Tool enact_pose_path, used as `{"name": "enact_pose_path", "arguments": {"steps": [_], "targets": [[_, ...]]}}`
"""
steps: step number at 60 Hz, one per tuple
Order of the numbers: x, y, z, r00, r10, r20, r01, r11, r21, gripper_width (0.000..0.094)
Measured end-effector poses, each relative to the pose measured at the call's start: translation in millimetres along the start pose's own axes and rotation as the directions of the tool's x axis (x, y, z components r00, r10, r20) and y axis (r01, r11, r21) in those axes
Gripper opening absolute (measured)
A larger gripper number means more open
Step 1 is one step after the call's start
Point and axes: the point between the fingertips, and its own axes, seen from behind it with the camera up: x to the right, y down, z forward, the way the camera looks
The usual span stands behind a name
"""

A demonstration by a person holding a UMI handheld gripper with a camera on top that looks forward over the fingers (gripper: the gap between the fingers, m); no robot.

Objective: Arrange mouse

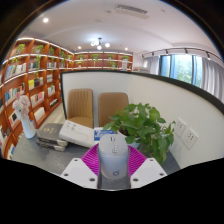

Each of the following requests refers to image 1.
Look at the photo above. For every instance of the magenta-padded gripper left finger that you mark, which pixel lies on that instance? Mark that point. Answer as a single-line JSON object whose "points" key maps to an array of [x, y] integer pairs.
{"points": [[78, 173]]}

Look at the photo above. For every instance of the thick white book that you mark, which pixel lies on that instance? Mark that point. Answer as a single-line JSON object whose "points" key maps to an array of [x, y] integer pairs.
{"points": [[76, 133]]}

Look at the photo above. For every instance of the white computer mouse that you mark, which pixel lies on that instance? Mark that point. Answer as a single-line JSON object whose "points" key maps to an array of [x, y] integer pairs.
{"points": [[113, 156]]}

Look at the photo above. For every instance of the white wall socket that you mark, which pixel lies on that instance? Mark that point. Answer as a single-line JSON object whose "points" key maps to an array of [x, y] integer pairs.
{"points": [[180, 127], [190, 138]]}

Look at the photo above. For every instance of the window with curtains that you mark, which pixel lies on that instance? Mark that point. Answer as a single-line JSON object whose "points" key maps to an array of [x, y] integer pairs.
{"points": [[181, 68]]}

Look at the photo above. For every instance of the white vase with pink flowers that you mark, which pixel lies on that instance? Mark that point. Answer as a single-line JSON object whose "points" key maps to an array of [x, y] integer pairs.
{"points": [[26, 123]]}

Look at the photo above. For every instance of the dark hardcover book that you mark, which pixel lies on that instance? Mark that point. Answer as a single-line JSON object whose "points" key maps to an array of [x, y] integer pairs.
{"points": [[50, 131], [48, 146]]}

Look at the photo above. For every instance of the blue and white book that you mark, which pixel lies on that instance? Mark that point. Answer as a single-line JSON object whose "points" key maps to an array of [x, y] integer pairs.
{"points": [[100, 135]]}

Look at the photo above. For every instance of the green plant in white pot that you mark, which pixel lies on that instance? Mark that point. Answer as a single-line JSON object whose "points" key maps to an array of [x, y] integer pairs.
{"points": [[141, 126]]}

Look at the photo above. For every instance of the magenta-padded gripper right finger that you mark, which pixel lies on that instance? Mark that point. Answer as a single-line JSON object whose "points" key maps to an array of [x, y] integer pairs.
{"points": [[148, 171]]}

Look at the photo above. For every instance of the orange wooden bookshelf unit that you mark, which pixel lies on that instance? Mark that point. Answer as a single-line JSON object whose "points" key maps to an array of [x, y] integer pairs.
{"points": [[33, 76]]}

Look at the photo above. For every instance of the ceiling air vent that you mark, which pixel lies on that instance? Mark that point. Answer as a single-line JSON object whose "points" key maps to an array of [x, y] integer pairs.
{"points": [[131, 9]]}

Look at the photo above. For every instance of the tan upholstered chair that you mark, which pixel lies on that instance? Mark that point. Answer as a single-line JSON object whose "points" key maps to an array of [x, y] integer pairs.
{"points": [[111, 106], [80, 106]]}

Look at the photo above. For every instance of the ceiling lamp with round bulbs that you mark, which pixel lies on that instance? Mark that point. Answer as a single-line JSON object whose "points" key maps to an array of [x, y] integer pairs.
{"points": [[99, 44]]}

